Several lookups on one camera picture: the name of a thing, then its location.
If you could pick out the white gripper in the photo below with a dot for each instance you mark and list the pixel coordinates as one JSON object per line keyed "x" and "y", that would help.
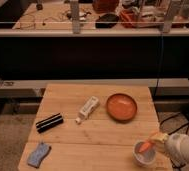
{"x": 158, "y": 140}

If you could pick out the black rectangular box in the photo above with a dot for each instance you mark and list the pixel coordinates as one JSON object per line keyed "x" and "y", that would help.
{"x": 49, "y": 123}

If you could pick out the white tube bottle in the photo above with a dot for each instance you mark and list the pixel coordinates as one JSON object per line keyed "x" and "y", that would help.
{"x": 91, "y": 104}

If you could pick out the red container on shelf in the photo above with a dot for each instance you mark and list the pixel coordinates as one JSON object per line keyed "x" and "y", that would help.
{"x": 131, "y": 18}

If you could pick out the metal shelf post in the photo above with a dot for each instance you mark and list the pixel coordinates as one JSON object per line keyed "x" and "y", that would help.
{"x": 74, "y": 7}

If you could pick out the white ceramic cup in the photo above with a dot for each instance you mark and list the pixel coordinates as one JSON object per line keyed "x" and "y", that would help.
{"x": 143, "y": 159}

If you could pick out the black bowl on shelf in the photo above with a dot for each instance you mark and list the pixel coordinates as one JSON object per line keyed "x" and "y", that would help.
{"x": 107, "y": 20}

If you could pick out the blue sponge cloth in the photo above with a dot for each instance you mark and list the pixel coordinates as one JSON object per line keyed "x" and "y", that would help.
{"x": 35, "y": 158}

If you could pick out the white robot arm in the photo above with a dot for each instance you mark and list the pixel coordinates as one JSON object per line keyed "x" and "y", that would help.
{"x": 174, "y": 146}

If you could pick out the orange plate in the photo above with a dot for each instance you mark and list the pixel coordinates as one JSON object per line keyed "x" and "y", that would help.
{"x": 121, "y": 107}

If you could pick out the orange pepper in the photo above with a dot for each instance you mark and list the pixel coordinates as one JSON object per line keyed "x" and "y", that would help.
{"x": 145, "y": 146}

